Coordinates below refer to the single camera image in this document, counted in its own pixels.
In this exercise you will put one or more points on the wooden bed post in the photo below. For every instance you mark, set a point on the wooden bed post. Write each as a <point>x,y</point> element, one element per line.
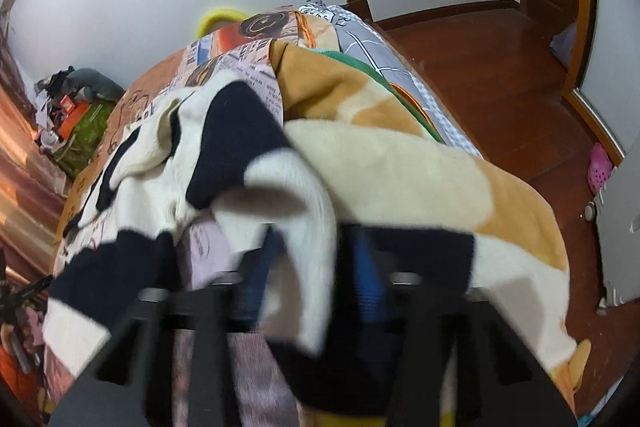
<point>357,2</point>

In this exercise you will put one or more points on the orange box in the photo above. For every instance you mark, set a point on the orange box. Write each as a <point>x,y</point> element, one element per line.
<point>70,114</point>

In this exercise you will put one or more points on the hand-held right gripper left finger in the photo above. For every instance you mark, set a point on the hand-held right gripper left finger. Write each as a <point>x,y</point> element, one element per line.
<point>261,269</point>

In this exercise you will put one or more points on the grey checked quilt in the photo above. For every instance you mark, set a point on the grey checked quilt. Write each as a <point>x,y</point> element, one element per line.
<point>370,49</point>

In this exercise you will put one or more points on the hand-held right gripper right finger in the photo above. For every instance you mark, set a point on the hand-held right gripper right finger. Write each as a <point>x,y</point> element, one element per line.
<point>367,279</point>

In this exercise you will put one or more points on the white and navy striped sweater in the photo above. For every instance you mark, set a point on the white and navy striped sweater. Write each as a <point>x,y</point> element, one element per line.
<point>235,132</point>

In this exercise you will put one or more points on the pink shoe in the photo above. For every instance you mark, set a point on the pink shoe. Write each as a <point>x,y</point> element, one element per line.
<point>599,167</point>

